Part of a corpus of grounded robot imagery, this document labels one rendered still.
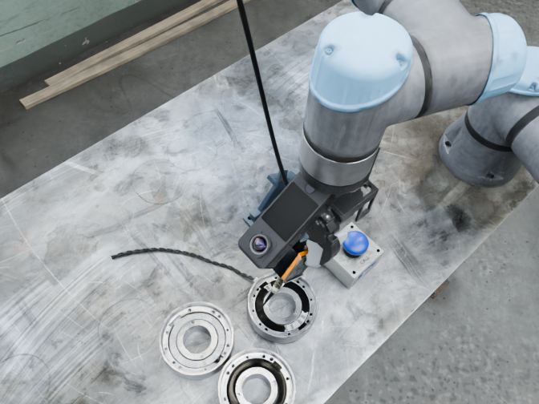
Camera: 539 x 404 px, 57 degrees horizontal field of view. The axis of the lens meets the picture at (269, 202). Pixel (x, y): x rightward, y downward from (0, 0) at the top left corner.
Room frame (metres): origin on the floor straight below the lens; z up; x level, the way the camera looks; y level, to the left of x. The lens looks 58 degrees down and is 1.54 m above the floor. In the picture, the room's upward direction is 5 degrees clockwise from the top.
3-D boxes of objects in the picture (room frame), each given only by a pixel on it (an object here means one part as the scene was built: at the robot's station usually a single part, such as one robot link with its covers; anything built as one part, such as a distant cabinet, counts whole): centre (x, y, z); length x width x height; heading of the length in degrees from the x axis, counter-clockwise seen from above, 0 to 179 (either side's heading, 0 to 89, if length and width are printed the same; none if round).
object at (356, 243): (0.36, -0.14, 0.85); 0.04 x 0.04 x 0.05
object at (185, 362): (0.20, 0.08, 0.82); 0.08 x 0.08 x 0.02
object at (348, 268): (0.36, -0.14, 0.82); 0.08 x 0.07 x 0.05; 137
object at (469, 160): (0.61, -0.39, 0.85); 0.15 x 0.15 x 0.10
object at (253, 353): (0.14, -0.01, 0.82); 0.10 x 0.10 x 0.04
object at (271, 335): (0.26, -0.03, 0.82); 0.10 x 0.10 x 0.04
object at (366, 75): (0.31, -0.07, 1.23); 0.09 x 0.08 x 0.11; 115
